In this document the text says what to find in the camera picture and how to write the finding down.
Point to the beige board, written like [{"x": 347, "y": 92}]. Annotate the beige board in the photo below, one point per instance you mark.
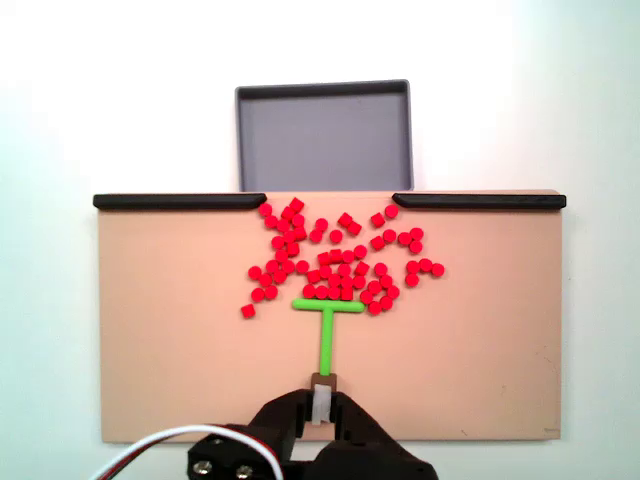
[{"x": 175, "y": 325}]

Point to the black edge bar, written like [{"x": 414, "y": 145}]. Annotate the black edge bar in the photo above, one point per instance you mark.
[
  {"x": 175, "y": 201},
  {"x": 480, "y": 201}
]

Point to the grey rectangular tray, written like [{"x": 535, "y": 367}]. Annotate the grey rectangular tray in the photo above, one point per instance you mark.
[{"x": 325, "y": 145}]

